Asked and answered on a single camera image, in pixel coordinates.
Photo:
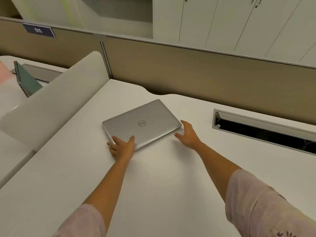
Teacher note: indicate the person's left hand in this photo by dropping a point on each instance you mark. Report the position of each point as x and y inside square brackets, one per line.
[124, 150]

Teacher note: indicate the person's right hand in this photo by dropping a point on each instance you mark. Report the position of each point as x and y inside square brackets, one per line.
[190, 138]

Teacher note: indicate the silver laptop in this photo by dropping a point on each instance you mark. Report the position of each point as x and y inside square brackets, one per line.
[148, 115]

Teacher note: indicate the person's left forearm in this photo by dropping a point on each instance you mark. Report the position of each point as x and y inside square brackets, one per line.
[111, 185]

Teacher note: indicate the person's right forearm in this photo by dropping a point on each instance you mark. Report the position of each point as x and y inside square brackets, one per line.
[214, 167]

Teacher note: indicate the person's left pink sleeve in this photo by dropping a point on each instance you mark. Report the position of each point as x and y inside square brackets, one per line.
[81, 224]

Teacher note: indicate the person's pink sleeve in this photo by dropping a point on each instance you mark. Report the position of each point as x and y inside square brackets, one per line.
[81, 224]
[259, 207]

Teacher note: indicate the person's right pink sleeve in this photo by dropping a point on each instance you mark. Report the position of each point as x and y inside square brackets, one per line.
[259, 207]

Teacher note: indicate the wide beige partition panel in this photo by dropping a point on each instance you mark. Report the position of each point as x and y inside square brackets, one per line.
[197, 71]

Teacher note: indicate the white rounded side divider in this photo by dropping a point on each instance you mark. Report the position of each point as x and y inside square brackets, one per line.
[61, 96]

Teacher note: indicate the green spiral notebook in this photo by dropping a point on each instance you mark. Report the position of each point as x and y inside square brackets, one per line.
[28, 81]

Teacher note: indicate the white door cabinet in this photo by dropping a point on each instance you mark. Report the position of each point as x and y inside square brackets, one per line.
[222, 22]

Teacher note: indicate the white neighbouring desk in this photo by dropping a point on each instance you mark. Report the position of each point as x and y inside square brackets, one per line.
[10, 98]

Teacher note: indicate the pink paper item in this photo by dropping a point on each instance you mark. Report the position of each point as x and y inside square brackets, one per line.
[5, 74]

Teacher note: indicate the blue desk number sign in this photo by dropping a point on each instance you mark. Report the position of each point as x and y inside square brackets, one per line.
[38, 30]

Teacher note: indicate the white open shelf unit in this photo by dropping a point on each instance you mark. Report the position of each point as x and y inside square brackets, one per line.
[49, 12]

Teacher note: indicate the grey partition post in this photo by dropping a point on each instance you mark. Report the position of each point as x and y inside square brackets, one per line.
[105, 59]

